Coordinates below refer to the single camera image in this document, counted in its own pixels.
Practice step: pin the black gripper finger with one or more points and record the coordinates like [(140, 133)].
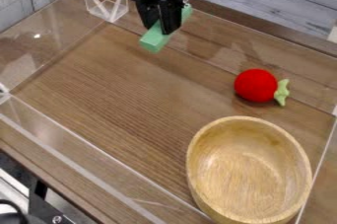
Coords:
[(148, 11), (169, 16)]

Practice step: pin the green rectangular block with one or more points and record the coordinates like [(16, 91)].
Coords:
[(153, 40)]

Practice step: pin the light wooden bowl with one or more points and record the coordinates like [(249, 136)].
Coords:
[(248, 171)]

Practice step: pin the red plush tomato toy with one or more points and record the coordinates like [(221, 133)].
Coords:
[(257, 86)]

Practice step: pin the clear acrylic tray walls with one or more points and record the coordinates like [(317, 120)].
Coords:
[(99, 114)]

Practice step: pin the clear acrylic corner bracket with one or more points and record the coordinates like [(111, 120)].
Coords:
[(108, 10)]

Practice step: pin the black table leg bracket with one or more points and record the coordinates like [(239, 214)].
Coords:
[(40, 208)]

